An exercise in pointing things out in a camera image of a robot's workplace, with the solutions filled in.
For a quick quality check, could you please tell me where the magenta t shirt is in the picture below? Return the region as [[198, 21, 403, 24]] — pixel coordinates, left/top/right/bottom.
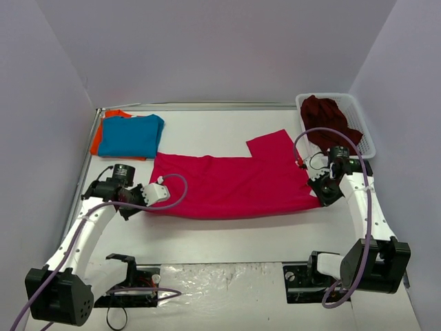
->
[[150, 130, 320, 220]]

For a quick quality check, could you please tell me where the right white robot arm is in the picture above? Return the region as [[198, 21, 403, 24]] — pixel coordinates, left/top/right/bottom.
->
[[305, 146, 411, 294]]

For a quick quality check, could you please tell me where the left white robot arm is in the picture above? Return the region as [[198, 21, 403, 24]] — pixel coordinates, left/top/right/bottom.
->
[[25, 164, 143, 326]]

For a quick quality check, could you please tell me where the blue folded t shirt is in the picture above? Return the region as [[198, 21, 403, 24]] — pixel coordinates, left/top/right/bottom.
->
[[97, 114, 165, 159]]

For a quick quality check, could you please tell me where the orange folded t shirt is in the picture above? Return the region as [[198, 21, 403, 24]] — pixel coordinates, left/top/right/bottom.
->
[[90, 109, 147, 161]]

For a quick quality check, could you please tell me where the dark red t shirt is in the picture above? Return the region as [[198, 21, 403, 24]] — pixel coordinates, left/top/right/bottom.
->
[[300, 95, 362, 155]]

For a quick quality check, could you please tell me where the white plastic basket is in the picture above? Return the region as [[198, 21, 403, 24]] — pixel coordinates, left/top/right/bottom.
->
[[296, 92, 376, 159]]

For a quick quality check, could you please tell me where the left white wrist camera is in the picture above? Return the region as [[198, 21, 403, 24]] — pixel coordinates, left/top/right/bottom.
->
[[141, 183, 170, 207]]

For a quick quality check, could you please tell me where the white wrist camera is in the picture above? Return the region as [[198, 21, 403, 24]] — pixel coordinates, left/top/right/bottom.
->
[[141, 183, 170, 207], [304, 152, 329, 180]]

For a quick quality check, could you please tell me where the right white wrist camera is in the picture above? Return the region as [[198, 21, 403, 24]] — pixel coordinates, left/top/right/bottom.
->
[[304, 152, 329, 180]]

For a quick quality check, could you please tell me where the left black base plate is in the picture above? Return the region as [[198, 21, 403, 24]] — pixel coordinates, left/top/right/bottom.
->
[[94, 265, 161, 308]]

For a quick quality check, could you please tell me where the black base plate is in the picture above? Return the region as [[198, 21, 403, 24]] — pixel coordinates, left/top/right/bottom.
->
[[283, 261, 336, 304], [94, 265, 161, 308]]

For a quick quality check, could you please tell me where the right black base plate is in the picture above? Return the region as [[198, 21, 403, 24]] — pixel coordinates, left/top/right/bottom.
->
[[283, 261, 336, 304]]

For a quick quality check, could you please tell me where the thin black cable loop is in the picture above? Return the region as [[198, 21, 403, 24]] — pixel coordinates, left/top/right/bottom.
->
[[105, 303, 130, 331]]

